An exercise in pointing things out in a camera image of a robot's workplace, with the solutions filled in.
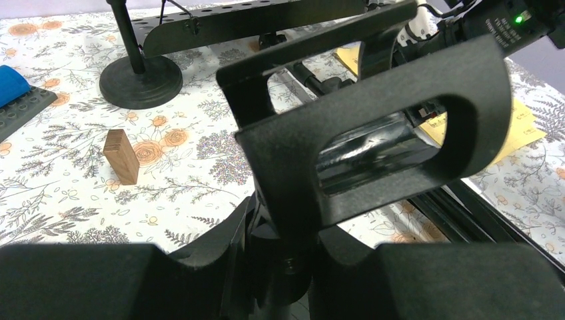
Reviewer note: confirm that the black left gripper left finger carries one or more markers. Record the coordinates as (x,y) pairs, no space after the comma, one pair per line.
(202,280)

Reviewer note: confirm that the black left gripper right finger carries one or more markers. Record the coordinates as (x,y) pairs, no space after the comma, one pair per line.
(431,281)

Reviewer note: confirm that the silver grey microphone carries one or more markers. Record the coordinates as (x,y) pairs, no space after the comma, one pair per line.
(370,152)

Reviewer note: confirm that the black microphone stand base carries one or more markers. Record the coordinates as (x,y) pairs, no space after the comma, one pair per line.
(418,118)
(134,82)

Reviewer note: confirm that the yellow sheet music page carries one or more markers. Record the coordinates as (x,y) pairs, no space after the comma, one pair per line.
(521,131)

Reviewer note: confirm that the black tripod music stand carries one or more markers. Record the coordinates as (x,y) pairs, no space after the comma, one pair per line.
(247,22)

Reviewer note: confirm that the floral patterned table cloth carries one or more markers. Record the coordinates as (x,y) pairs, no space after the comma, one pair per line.
(86,171)

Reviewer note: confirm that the small wooden block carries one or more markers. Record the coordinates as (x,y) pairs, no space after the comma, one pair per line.
(121,156)

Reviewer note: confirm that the grey building block baseplate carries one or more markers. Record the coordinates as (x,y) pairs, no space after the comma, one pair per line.
(20,111)

